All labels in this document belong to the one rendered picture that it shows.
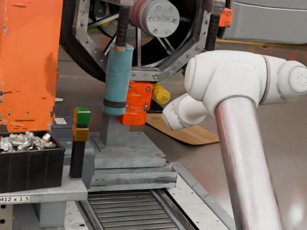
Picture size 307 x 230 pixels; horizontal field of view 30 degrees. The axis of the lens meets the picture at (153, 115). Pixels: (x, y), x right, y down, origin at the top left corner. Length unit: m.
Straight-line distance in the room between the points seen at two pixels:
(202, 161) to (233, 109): 1.74
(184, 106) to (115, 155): 0.57
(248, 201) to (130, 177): 1.25
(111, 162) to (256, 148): 1.18
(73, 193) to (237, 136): 0.52
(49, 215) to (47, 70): 0.64
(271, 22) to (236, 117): 1.26
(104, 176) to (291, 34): 1.03
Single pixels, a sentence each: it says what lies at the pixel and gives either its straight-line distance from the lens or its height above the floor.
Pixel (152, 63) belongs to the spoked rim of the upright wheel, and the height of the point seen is 0.63.
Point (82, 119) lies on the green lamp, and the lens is 1.58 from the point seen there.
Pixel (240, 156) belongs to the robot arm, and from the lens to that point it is 1.28.
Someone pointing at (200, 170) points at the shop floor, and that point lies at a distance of 2.98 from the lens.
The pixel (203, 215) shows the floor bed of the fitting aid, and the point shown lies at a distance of 2.38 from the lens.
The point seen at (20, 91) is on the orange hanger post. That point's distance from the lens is 1.68.
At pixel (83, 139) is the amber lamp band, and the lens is 1.61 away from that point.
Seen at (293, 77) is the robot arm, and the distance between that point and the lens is 1.46.
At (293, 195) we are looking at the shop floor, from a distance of 2.94.
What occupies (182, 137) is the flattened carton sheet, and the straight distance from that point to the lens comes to 3.34.
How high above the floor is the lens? 1.18
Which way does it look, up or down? 19 degrees down
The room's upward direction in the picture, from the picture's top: 9 degrees clockwise
